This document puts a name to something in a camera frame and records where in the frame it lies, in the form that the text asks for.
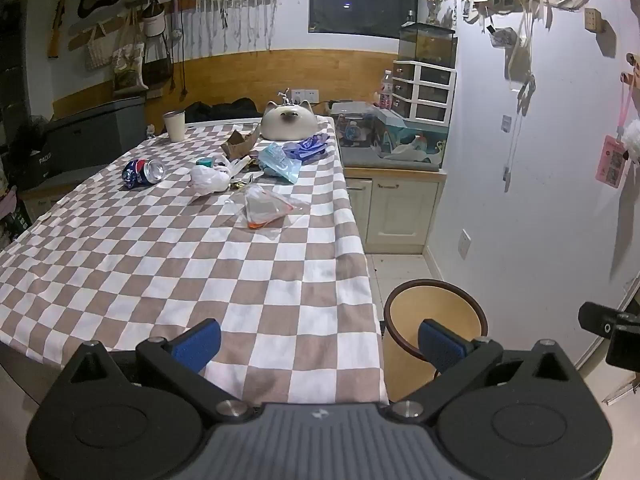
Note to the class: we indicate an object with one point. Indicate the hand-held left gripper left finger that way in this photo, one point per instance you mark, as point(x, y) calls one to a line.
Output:
point(197, 342)

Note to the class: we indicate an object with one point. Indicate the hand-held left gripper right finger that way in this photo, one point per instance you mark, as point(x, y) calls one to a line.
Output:
point(440, 342)

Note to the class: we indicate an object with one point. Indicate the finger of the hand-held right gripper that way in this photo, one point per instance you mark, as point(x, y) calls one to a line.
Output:
point(597, 317)
point(625, 347)

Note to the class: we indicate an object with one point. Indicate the beige trash bin brown rim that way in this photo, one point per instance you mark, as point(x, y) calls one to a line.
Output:
point(440, 305)

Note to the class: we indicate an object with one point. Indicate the clear plastic bag orange residue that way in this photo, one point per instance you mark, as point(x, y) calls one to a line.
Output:
point(262, 207)

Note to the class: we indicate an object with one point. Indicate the white plastic bag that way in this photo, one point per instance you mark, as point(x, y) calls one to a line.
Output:
point(210, 179)

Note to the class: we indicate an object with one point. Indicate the crushed blue soda can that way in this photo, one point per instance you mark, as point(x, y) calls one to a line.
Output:
point(142, 172)

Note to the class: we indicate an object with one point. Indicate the light blue plastic wrapper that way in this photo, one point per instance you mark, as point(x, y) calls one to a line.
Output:
point(280, 162)

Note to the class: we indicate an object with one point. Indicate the brown cardboard piece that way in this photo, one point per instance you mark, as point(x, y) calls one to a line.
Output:
point(240, 145)

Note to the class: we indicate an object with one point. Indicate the dark blue plastic wrapper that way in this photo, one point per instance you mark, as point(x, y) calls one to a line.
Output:
point(307, 147)

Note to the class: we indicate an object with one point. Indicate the brown white checkered tablecloth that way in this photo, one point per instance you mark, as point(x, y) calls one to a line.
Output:
point(200, 270)

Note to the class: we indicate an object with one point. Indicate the cream cabinet wooden top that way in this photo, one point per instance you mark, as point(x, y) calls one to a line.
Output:
point(400, 210)

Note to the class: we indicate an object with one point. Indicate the small teal container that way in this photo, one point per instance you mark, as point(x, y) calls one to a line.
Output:
point(205, 162)

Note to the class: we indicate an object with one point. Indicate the white fluffy pompom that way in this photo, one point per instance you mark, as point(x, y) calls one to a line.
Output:
point(632, 140)

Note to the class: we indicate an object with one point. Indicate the grey mat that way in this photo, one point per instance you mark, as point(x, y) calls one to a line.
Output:
point(360, 157)

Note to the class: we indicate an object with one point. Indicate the cream low cabinet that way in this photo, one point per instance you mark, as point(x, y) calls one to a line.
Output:
point(55, 190)

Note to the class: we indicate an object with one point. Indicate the white cup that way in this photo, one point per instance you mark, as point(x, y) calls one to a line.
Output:
point(175, 127)

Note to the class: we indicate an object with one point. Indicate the black cloth bundle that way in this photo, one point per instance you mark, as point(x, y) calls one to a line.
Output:
point(225, 109)

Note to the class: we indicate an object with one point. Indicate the grey storage box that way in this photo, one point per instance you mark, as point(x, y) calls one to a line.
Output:
point(95, 130)

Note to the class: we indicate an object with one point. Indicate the white cat-shaped ceramic dome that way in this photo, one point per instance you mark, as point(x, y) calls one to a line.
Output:
point(290, 122)

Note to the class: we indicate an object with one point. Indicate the clear lidded storage box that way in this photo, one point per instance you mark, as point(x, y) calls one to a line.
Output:
point(352, 110)

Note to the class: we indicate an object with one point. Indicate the white drawer unit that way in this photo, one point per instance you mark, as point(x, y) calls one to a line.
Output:
point(402, 90)

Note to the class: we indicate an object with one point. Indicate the plastic bottle red label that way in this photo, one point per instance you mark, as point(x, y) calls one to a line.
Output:
point(385, 92)

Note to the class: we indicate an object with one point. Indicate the small metal ornament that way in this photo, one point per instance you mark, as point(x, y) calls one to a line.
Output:
point(285, 96)

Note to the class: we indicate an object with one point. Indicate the dark tote bag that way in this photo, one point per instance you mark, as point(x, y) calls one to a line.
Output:
point(157, 67)

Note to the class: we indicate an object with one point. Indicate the printed canvas tote bag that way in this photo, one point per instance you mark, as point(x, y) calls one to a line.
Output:
point(127, 67)

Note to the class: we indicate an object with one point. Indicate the small dark hanging pouch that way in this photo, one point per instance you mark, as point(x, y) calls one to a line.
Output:
point(502, 37)

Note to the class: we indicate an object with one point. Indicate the glass fish tank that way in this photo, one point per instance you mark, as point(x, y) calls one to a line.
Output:
point(427, 45)

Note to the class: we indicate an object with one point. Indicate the white mesh bag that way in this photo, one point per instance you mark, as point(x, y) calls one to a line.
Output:
point(97, 52)

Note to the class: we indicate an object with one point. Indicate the white bucket bag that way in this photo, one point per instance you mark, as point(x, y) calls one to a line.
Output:
point(153, 22)

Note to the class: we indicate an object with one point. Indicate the vase of dried flowers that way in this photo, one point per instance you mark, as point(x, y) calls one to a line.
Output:
point(433, 0)

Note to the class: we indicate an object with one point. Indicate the beige wall switch plate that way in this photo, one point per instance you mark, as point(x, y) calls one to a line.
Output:
point(465, 242)

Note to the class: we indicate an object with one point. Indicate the white wall socket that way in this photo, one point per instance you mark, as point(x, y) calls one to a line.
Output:
point(305, 95)

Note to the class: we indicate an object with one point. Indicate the small wooden wall block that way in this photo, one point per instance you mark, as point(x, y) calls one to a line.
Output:
point(592, 20)

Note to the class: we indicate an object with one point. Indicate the white macrame wall net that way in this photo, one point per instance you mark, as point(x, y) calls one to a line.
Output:
point(250, 5)

